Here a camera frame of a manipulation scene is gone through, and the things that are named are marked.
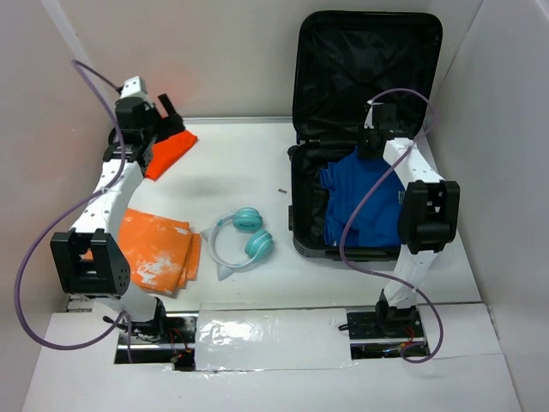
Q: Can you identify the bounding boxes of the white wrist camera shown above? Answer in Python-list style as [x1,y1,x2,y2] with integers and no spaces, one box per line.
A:
[120,76,148,100]
[364,99,377,130]

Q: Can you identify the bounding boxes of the black hard-shell suitcase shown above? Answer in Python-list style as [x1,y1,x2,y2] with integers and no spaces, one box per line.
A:
[287,10,443,260]

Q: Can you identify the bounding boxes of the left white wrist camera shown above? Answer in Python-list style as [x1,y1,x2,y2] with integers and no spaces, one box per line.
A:
[120,76,148,100]

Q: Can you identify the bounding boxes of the blue shirt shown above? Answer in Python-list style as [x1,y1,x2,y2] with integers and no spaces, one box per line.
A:
[319,151,405,248]

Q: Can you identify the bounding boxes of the teal cat-ear headphones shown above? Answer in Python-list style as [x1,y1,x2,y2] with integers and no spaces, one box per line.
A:
[201,207,275,282]

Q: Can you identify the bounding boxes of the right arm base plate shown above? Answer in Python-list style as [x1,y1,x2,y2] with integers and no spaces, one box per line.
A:
[338,307,431,361]

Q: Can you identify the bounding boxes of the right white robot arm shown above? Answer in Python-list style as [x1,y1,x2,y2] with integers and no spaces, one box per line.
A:
[359,102,460,336]

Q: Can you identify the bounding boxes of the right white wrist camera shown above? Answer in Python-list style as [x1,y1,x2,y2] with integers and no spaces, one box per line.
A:
[364,99,377,130]

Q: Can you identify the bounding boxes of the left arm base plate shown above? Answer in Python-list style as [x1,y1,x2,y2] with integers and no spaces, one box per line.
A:
[114,312,198,372]

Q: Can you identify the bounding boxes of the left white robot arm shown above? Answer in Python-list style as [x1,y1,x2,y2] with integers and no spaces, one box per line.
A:
[50,94,185,342]

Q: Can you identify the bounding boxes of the bright orange cloth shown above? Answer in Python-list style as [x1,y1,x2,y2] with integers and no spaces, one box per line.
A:
[145,130,198,181]

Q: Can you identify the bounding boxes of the orange white-speckled towel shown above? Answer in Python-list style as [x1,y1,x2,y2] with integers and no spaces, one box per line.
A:
[118,208,201,296]

